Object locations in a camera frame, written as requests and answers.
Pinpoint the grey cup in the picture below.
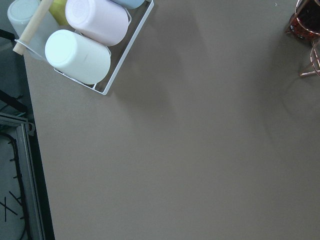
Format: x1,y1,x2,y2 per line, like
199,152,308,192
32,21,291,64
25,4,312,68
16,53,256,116
7,0,60,60

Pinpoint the pink cup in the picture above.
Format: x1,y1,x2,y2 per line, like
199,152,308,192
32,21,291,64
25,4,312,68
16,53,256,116
65,0,132,46

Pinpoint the copper wire bottle rack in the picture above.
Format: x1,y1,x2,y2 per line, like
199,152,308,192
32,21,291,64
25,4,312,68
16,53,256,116
284,0,320,77

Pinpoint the blue cup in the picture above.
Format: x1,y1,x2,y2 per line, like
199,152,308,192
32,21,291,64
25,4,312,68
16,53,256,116
112,0,145,10

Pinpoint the yellow cup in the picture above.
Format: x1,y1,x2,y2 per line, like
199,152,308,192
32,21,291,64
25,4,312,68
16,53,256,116
49,0,69,26

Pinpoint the white cup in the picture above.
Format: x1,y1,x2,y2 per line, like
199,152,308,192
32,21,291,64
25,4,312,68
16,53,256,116
45,29,111,85

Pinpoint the white wire cup rack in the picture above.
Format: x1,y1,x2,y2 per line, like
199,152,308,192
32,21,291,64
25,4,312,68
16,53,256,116
14,0,155,96

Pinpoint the tea bottle right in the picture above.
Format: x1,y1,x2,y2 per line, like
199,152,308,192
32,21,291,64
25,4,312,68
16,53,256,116
286,0,320,41

